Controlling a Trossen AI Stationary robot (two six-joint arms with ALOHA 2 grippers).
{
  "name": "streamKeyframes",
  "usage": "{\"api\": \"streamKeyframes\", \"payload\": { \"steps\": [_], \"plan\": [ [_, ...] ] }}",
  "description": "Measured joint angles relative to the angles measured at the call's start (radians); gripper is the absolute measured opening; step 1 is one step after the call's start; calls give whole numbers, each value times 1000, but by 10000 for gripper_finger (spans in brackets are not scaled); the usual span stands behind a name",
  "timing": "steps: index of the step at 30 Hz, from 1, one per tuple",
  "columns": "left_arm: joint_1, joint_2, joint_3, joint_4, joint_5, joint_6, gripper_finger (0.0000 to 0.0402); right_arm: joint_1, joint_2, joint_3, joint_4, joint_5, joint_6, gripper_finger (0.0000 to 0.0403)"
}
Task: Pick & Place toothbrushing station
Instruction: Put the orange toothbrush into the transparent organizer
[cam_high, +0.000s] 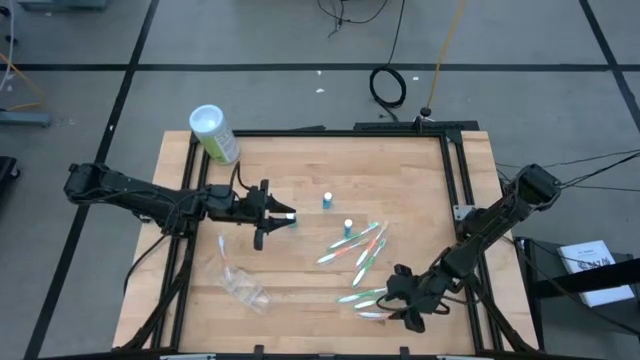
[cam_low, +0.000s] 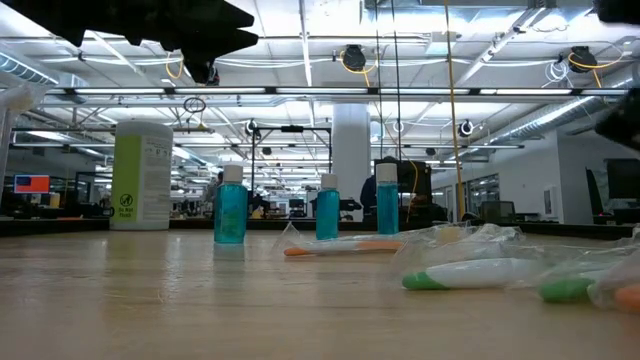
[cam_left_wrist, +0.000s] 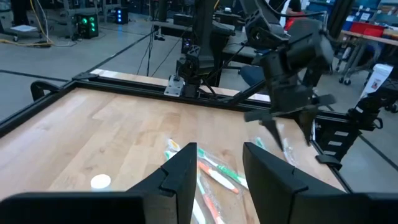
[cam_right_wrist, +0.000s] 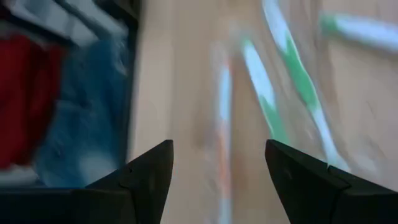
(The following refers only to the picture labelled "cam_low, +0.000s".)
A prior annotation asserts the silver ventilation duct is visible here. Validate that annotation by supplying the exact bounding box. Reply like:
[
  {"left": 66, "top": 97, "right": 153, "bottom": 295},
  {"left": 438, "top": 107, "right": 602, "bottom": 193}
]
[{"left": 489, "top": 64, "right": 640, "bottom": 146}]

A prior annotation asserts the black cabinet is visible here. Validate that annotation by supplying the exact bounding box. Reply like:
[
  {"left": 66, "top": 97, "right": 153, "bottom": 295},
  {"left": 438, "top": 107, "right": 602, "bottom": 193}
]
[{"left": 372, "top": 158, "right": 434, "bottom": 222}]

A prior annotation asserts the white round pillar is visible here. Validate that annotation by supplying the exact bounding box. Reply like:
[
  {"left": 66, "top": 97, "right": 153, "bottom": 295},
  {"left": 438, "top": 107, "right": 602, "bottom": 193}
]
[{"left": 332, "top": 102, "right": 372, "bottom": 221}]

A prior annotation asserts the blue mouthwash bottle white cap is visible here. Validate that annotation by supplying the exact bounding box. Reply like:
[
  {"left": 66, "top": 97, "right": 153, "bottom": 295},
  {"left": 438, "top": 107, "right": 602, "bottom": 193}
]
[
  {"left": 375, "top": 163, "right": 400, "bottom": 236},
  {"left": 213, "top": 164, "right": 249, "bottom": 245},
  {"left": 315, "top": 173, "right": 341, "bottom": 241}
]

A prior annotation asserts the red screen monitor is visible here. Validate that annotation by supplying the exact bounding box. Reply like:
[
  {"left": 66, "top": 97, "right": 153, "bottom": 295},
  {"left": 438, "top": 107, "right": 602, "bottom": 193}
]
[{"left": 13, "top": 174, "right": 51, "bottom": 195}]

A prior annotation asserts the long ceiling light strip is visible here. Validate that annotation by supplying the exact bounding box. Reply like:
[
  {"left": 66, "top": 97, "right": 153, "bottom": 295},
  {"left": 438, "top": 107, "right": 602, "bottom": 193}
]
[{"left": 44, "top": 87, "right": 629, "bottom": 97}]

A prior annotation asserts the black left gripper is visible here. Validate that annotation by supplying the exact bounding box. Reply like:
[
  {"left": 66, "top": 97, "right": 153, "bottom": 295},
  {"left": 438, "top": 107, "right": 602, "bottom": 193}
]
[{"left": 74, "top": 0, "right": 260, "bottom": 61}]

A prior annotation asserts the black gantry frame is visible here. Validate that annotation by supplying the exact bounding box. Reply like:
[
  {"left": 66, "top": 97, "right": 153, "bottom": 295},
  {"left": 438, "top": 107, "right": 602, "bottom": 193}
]
[{"left": 251, "top": 125, "right": 333, "bottom": 211}]

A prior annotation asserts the black mesh office chair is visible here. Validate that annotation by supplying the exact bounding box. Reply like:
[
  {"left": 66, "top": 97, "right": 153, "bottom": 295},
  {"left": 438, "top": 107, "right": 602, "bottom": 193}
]
[{"left": 478, "top": 200, "right": 517, "bottom": 224}]

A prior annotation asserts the yellow hanging cable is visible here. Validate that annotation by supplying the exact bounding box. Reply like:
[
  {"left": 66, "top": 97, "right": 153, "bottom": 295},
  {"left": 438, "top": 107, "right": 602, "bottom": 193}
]
[{"left": 443, "top": 0, "right": 467, "bottom": 222}]

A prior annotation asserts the white green wipes canister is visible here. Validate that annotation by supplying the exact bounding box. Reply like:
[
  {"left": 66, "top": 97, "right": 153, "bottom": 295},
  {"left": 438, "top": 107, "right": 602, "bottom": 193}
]
[{"left": 109, "top": 119, "right": 174, "bottom": 232}]

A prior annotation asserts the thin black hanging cable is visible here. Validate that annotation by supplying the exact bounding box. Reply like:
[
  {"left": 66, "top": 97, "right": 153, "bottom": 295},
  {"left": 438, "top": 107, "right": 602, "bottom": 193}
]
[{"left": 374, "top": 0, "right": 384, "bottom": 161}]

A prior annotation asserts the black monitor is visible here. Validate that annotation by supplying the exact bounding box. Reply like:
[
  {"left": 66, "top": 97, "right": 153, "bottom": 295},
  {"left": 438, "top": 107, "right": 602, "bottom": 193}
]
[{"left": 604, "top": 158, "right": 640, "bottom": 201}]

